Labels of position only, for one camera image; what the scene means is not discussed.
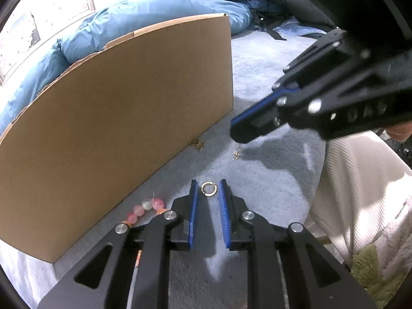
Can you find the gold charm cluster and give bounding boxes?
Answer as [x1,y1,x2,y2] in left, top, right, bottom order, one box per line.
[188,138,205,152]

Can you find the green shaggy rug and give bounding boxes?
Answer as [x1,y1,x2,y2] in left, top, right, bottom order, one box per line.
[350,244,406,308]

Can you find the brown cardboard box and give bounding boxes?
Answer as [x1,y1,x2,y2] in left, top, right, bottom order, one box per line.
[1,14,233,262]

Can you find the grey fleece bed blanket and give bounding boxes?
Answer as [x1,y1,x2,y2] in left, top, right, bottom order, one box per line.
[1,31,325,308]

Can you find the blue duvet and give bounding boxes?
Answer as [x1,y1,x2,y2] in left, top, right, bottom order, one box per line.
[1,0,253,131]

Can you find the cream ribbed trousers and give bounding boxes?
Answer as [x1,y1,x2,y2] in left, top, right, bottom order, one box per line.
[310,131,411,280]

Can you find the person's right hand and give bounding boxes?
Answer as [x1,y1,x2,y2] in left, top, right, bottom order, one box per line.
[385,121,412,142]

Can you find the floral framed picture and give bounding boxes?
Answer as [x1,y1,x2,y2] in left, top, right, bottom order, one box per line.
[1,0,95,80]

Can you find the gold ring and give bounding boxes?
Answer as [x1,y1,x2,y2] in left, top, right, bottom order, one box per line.
[200,181,217,198]

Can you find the small gold charm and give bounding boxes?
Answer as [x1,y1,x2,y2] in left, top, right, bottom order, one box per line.
[233,149,241,160]

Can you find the orange pink bead bracelet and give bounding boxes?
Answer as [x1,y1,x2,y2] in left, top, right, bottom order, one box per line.
[120,190,168,268]

